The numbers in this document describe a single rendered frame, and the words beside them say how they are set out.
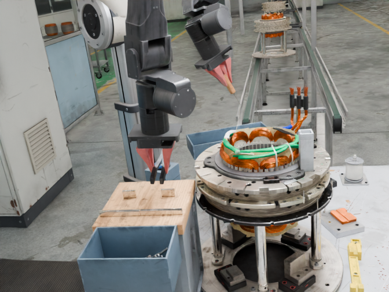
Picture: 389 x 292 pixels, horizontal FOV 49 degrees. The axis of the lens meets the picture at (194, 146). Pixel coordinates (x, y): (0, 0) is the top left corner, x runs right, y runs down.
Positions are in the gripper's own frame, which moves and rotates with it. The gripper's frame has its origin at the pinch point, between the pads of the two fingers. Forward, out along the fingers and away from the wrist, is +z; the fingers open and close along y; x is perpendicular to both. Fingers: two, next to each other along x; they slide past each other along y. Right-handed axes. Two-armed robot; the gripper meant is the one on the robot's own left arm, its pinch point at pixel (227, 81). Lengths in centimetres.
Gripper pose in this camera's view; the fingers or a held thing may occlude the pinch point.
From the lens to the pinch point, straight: 124.4
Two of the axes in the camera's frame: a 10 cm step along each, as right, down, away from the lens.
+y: 7.6, -6.1, 2.2
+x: -4.1, -1.9, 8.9
